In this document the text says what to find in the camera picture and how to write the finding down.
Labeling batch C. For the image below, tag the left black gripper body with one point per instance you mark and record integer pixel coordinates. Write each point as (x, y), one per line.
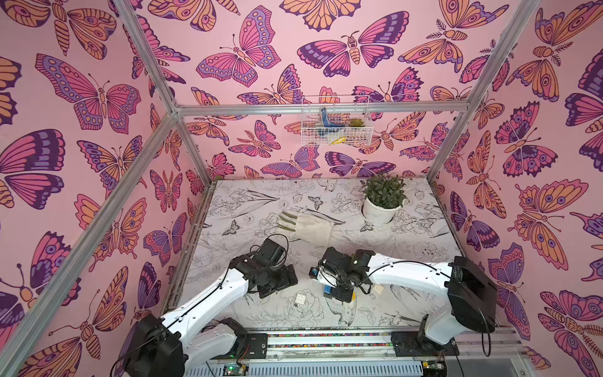
(278, 279)

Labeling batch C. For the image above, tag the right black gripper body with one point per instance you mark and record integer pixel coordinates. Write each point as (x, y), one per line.
(330, 281)

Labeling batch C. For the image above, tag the blue lego brick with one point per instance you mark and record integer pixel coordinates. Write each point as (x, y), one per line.
(329, 291)

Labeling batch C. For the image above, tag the cream white lego brick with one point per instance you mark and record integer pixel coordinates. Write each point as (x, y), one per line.
(377, 289)

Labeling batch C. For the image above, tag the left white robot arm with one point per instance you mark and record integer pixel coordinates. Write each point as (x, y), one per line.
(180, 339)

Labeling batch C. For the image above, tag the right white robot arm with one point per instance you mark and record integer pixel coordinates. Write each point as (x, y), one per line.
(467, 294)

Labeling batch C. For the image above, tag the beige work glove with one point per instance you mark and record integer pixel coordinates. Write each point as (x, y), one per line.
(309, 228)

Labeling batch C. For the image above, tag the potted green plant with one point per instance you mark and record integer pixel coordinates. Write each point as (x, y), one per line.
(384, 197)

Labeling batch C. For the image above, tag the green circuit board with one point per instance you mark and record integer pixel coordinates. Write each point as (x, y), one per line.
(234, 370)

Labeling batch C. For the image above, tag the yellow item in basket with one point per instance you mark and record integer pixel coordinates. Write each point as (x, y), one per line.
(337, 141)

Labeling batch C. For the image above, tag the small green plant in basket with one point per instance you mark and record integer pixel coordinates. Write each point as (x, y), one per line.
(356, 123)

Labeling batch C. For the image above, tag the blue toy in basket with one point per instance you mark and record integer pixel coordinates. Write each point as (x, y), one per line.
(328, 126)

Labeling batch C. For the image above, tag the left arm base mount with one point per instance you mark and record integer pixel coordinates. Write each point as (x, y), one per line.
(249, 347)

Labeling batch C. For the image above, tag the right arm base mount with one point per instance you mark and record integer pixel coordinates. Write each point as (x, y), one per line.
(415, 344)

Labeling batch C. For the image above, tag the white wire basket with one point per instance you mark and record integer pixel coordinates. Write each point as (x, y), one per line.
(355, 136)

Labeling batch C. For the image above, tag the aluminium frame back bar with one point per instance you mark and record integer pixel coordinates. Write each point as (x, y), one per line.
(260, 110)

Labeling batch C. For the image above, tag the aluminium frame left diagonal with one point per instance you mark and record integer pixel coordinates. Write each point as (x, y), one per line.
(37, 319)

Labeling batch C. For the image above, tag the aluminium frame left post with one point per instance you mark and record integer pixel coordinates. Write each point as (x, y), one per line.
(130, 22)

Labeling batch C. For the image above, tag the aluminium frame post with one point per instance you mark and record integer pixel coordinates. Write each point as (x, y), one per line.
(130, 22)
(506, 42)

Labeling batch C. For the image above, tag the aluminium frame right post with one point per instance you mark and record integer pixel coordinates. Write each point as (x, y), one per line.
(506, 42)

